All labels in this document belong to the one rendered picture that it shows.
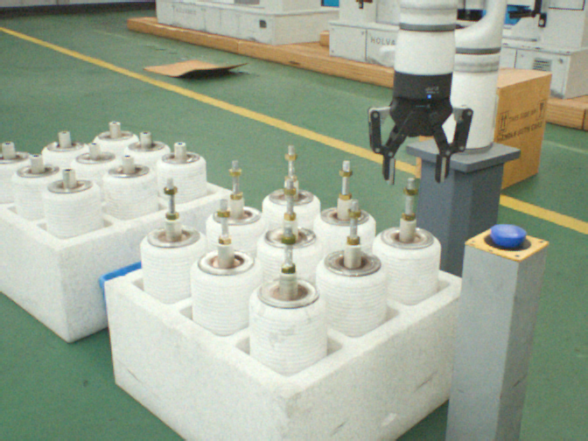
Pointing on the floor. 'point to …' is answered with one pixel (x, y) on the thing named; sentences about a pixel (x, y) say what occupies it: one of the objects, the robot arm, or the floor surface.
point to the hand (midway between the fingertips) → (415, 173)
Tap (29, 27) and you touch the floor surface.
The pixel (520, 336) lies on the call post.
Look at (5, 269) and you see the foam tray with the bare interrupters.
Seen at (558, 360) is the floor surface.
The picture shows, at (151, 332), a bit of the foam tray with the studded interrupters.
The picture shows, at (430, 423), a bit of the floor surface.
